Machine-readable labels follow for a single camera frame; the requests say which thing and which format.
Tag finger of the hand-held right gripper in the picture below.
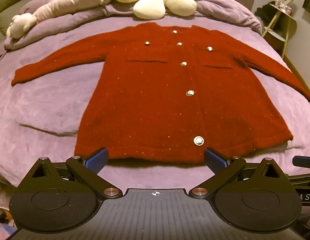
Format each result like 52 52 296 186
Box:
293 155 310 167

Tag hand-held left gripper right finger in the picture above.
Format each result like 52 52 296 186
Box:
188 147 289 200

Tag purple duvet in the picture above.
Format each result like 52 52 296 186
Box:
4 0 263 51

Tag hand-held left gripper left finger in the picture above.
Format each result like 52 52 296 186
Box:
25 147 123 200

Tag black object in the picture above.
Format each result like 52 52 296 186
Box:
254 4 273 22

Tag green cushion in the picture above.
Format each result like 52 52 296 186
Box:
0 0 47 44

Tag purple bed sheet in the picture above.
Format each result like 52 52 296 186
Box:
0 25 310 207

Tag red knitted cardigan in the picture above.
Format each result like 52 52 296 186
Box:
11 22 310 165

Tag yellow-green side table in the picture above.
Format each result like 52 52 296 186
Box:
261 2 298 59

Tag long pink plush toy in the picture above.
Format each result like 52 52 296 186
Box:
5 0 112 40

